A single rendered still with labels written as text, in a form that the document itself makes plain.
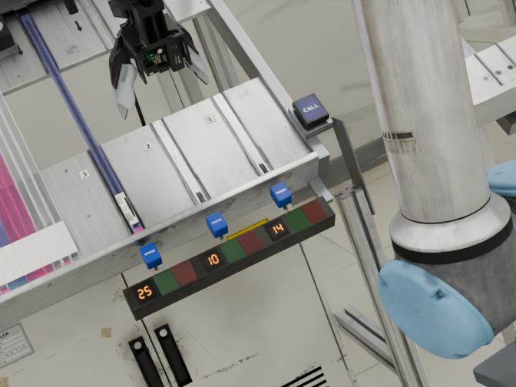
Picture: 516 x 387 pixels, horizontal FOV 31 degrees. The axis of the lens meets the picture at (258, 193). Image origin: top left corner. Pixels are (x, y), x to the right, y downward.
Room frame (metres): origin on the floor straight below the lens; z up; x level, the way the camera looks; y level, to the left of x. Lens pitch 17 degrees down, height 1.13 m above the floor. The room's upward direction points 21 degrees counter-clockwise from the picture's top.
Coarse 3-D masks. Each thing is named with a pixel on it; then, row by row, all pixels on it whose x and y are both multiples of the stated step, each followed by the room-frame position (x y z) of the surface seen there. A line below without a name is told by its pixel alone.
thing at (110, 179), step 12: (24, 24) 1.70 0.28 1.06; (36, 36) 1.68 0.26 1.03; (48, 60) 1.63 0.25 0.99; (60, 84) 1.59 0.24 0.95; (72, 108) 1.55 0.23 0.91; (84, 132) 1.51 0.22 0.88; (96, 144) 1.49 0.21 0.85; (96, 156) 1.47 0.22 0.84; (108, 168) 1.45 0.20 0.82; (108, 180) 1.43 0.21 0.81; (120, 192) 1.41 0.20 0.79; (132, 228) 1.36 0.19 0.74
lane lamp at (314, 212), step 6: (306, 204) 1.38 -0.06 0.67; (312, 204) 1.38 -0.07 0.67; (318, 204) 1.38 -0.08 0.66; (306, 210) 1.37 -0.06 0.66; (312, 210) 1.37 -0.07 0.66; (318, 210) 1.37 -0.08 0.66; (306, 216) 1.37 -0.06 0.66; (312, 216) 1.36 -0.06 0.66; (318, 216) 1.36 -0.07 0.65; (324, 216) 1.36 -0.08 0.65; (312, 222) 1.36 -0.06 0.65
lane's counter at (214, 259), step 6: (210, 252) 1.34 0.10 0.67; (216, 252) 1.34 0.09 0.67; (204, 258) 1.33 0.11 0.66; (210, 258) 1.33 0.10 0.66; (216, 258) 1.33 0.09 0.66; (204, 264) 1.33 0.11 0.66; (210, 264) 1.33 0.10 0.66; (216, 264) 1.32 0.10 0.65; (222, 264) 1.32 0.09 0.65; (210, 270) 1.32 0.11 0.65
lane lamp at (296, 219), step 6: (294, 210) 1.38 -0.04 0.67; (300, 210) 1.37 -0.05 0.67; (288, 216) 1.37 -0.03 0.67; (294, 216) 1.37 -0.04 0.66; (300, 216) 1.37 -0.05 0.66; (288, 222) 1.36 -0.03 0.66; (294, 222) 1.36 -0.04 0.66; (300, 222) 1.36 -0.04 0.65; (306, 222) 1.36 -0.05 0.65; (294, 228) 1.35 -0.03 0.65; (300, 228) 1.35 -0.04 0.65
